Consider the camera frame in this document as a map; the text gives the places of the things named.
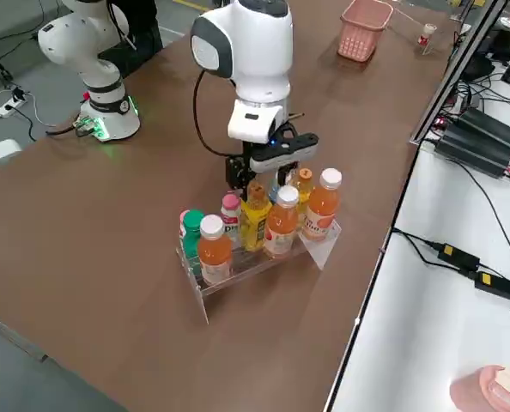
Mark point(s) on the pink round container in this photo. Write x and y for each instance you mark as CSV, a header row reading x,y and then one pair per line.
x,y
478,390

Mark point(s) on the green bottle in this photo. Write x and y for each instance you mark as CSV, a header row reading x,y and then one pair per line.
x,y
191,236

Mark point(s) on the person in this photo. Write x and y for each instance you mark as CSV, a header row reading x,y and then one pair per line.
x,y
145,38

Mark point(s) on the black power supply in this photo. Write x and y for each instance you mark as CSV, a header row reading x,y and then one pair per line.
x,y
495,129
474,154

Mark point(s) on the white power strip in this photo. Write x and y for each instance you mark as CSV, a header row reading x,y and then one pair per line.
x,y
10,107

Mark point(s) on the blue drink bottle white cap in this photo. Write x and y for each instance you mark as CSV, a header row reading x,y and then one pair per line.
x,y
273,193

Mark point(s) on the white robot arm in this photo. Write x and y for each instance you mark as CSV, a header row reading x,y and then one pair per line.
x,y
255,56

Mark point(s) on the clear acrylic drinks tray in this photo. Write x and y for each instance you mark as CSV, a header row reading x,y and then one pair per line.
x,y
321,251

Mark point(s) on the white bottle pink cap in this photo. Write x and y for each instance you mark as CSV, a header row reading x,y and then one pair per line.
x,y
182,227
230,214

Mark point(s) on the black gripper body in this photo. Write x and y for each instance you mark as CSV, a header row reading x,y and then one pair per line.
x,y
247,150

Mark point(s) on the yellow drink bottle orange cap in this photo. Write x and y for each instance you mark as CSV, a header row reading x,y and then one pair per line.
x,y
255,223
305,191

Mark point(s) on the pink plastic basket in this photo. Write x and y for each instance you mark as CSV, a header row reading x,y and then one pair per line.
x,y
362,34

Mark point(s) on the black power adapter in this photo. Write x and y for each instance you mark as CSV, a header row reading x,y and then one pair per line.
x,y
495,285
459,256

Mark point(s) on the aluminium table rail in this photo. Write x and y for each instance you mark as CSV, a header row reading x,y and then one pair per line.
x,y
457,70

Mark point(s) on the red white yogurt bottle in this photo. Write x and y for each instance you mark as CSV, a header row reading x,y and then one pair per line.
x,y
426,36

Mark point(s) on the red-lit circuit board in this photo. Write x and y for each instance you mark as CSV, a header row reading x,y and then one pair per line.
x,y
440,124

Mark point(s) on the orange juice bottle white cap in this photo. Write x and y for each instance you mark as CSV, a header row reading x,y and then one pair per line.
x,y
321,206
281,227
214,253

